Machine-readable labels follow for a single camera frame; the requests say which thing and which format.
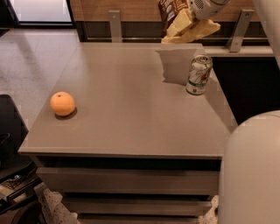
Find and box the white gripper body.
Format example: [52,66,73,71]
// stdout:
[190,0,230,20]

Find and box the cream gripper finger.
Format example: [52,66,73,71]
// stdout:
[167,9,193,38]
[182,19,221,43]

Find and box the brown chip bag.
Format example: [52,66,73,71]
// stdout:
[157,0,199,43]

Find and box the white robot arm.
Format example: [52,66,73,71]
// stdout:
[218,110,280,224]

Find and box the grey drawer cabinet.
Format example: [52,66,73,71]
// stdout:
[20,44,236,224]

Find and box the orange fruit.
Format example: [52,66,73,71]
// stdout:
[50,92,75,116]

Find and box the window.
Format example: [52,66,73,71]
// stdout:
[9,0,72,24]

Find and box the black chair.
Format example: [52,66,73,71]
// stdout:
[0,94,45,224]

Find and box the right metal wall bracket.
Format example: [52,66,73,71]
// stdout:
[227,9,255,53]

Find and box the metal wall bracket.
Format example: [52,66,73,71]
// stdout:
[108,10,123,43]
[227,9,255,53]

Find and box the left metal wall bracket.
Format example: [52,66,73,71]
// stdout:
[108,10,123,43]

